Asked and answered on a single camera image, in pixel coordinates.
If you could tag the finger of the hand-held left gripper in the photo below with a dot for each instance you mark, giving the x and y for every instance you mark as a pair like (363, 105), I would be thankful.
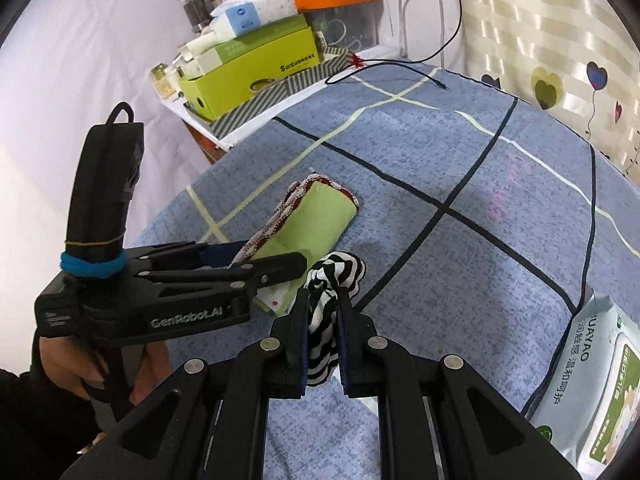
(220, 254)
(270, 270)

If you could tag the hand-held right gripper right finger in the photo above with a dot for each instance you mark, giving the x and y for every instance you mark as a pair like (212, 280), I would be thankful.
(342, 340)

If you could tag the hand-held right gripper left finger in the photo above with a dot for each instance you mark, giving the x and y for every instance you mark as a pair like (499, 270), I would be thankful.
(302, 340)

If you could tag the black white striped sock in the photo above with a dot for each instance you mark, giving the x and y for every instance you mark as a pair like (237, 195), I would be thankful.
(330, 280)

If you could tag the green towel with patterned trim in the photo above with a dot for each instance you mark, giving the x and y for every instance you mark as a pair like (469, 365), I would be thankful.
(310, 220)

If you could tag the person's left forearm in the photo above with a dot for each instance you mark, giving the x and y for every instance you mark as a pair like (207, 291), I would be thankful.
(40, 430)

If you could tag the person's left hand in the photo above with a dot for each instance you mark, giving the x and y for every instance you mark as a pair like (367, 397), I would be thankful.
(65, 360)

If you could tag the blue elastic band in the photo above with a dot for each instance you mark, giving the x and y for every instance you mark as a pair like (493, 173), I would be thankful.
(90, 267)

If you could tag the blue plaid bedsheet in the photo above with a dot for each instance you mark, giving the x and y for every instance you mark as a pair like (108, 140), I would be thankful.
(425, 260)

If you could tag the grey white striped box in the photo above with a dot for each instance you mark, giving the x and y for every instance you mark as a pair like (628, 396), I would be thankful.
(270, 100)

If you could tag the lime green cardboard box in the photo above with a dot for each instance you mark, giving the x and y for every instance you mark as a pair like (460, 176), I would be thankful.
(250, 80)

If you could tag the small yellow glass bottle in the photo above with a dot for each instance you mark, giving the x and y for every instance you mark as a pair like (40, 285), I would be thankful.
(164, 82)

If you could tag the pale green white carton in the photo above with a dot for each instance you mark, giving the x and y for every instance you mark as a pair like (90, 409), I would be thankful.
(270, 30)

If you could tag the blue white tissue pack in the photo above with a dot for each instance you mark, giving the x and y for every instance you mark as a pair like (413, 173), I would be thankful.
(250, 15)

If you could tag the glass jar with black lid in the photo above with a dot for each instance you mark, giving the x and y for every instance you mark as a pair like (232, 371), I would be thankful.
(219, 0)
(195, 10)

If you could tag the pale blue wet wipes pack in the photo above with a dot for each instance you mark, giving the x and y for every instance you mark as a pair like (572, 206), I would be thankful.
(590, 385)

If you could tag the cream heart print curtain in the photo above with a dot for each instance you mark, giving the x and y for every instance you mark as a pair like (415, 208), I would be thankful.
(525, 20)

